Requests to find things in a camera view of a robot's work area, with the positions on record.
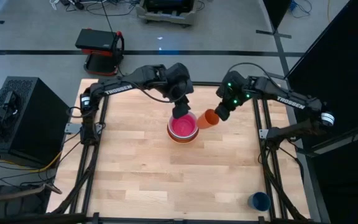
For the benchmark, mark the large black curtain panel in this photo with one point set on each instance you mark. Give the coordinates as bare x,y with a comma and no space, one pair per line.
337,77

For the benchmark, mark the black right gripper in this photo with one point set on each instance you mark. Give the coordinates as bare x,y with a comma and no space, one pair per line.
232,100

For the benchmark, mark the black box on cart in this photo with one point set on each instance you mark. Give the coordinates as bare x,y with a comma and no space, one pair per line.
169,4

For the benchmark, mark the grey metal mounting bracket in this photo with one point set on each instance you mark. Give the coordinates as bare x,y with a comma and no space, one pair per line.
71,128
263,133

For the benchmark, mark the dark blue plastic cup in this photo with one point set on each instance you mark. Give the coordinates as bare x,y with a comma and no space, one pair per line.
260,201

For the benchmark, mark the white plastic bowl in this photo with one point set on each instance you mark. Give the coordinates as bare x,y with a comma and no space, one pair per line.
183,137

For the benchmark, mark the black computer tower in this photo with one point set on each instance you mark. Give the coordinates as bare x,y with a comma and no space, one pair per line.
42,118

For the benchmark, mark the grey wheeled cart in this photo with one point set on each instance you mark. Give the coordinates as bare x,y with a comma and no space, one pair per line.
166,17

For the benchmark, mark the yellow-orange plastic bowl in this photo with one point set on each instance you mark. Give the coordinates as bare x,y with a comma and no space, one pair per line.
182,142

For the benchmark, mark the black aluminium table frame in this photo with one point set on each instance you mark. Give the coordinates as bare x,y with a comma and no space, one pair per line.
154,83

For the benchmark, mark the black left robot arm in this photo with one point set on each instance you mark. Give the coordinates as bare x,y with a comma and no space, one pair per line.
120,87

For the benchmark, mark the grey panel base bar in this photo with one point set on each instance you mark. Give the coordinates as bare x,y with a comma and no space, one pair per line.
346,141

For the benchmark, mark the orange plastic cup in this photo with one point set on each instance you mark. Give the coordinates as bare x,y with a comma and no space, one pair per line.
207,119

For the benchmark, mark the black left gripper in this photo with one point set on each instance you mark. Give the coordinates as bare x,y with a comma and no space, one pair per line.
182,90

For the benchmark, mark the black and red toolbox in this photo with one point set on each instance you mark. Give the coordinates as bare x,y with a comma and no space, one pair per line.
96,40

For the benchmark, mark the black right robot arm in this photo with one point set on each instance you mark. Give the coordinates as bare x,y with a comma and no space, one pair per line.
291,102

